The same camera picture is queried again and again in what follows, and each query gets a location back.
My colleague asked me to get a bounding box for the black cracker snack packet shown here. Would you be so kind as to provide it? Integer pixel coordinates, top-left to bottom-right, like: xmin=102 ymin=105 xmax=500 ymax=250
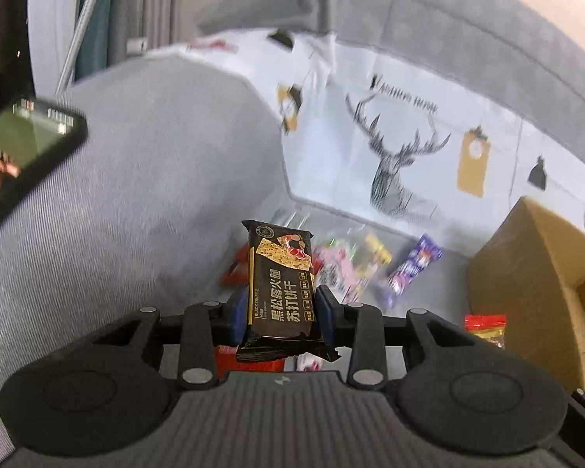
xmin=238 ymin=220 xmax=339 ymax=362

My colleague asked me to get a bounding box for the red gold snack packet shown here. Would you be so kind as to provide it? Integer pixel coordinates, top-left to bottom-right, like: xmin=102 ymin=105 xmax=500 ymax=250
xmin=465 ymin=314 xmax=507 ymax=349

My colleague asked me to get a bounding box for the red orange snack packet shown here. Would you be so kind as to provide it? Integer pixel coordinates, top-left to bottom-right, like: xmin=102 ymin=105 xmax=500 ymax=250
xmin=214 ymin=346 xmax=285 ymax=381

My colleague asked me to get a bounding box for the small red white sachet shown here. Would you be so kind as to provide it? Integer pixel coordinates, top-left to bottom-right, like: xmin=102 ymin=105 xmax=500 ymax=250
xmin=296 ymin=353 xmax=328 ymax=372

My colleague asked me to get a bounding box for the clear bag of candies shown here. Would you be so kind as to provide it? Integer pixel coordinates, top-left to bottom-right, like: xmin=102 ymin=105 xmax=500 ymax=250
xmin=312 ymin=224 xmax=404 ymax=308

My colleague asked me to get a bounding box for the purple candy bar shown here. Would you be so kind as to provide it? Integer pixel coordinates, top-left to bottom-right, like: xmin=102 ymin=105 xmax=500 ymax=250
xmin=378 ymin=234 xmax=444 ymax=308

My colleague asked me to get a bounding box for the deer print sofa cover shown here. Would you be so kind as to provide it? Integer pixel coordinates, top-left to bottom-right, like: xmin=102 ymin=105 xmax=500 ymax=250
xmin=183 ymin=28 xmax=585 ymax=256

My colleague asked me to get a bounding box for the brown cardboard box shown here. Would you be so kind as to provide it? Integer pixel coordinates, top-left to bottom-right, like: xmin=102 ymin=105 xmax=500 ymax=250
xmin=467 ymin=197 xmax=585 ymax=392

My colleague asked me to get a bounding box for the black smartphone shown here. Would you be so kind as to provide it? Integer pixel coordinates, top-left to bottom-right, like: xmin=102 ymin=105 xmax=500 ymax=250
xmin=0 ymin=98 xmax=89 ymax=225

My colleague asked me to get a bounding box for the grey curtain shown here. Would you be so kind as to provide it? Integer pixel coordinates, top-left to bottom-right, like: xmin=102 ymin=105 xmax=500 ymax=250
xmin=27 ymin=0 xmax=187 ymax=94

